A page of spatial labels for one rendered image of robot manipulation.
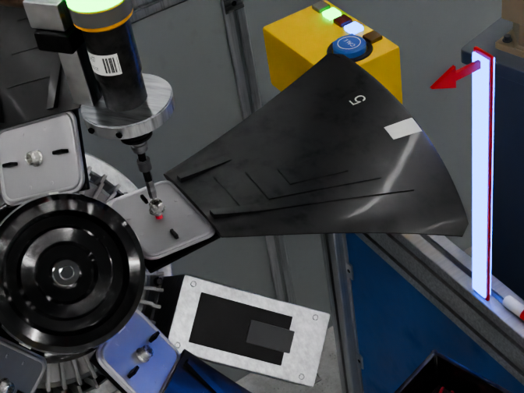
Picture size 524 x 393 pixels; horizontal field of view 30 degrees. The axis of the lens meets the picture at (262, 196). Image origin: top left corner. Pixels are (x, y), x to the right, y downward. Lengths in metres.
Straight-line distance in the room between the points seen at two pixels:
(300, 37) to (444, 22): 0.77
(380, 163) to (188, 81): 0.83
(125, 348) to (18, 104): 0.21
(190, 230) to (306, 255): 1.25
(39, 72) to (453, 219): 0.37
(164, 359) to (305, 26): 0.56
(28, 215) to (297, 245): 1.31
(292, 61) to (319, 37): 0.04
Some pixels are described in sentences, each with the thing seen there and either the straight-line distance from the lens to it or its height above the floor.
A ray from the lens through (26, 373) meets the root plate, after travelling 0.82.
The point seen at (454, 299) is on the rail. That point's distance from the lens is 1.21.
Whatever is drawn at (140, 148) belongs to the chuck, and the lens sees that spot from 0.76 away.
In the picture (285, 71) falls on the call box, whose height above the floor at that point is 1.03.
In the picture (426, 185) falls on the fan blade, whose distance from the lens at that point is 0.87.
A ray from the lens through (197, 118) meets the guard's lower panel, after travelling 1.70.
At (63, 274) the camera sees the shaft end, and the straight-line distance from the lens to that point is 0.73.
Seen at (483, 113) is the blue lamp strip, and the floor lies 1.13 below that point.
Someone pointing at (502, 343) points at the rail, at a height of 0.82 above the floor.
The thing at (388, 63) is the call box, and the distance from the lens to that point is 1.19.
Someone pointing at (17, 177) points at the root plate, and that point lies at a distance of 0.82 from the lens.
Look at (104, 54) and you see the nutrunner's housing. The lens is 0.70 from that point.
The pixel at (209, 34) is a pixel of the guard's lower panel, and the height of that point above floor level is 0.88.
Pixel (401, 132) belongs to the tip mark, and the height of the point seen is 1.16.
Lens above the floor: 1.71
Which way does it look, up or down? 40 degrees down
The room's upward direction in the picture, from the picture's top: 10 degrees counter-clockwise
